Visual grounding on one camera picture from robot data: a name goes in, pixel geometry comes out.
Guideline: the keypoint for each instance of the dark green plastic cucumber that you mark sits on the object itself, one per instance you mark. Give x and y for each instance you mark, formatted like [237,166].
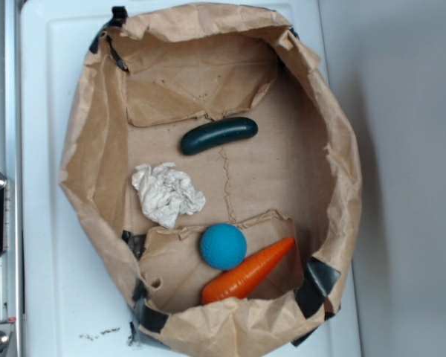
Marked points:
[217,133]

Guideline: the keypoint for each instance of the brown paper bag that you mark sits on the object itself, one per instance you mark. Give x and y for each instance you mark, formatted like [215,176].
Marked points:
[149,79]

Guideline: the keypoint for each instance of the orange plastic carrot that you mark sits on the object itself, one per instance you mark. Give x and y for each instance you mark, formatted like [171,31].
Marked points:
[240,281]

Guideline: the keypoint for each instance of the metal rail frame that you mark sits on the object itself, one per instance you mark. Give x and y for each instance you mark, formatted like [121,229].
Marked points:
[12,328]

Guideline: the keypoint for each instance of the crumpled white paper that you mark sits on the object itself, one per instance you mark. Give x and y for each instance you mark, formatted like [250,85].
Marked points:
[166,193]

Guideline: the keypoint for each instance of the blue ball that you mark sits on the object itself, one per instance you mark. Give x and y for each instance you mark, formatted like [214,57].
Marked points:
[223,246]

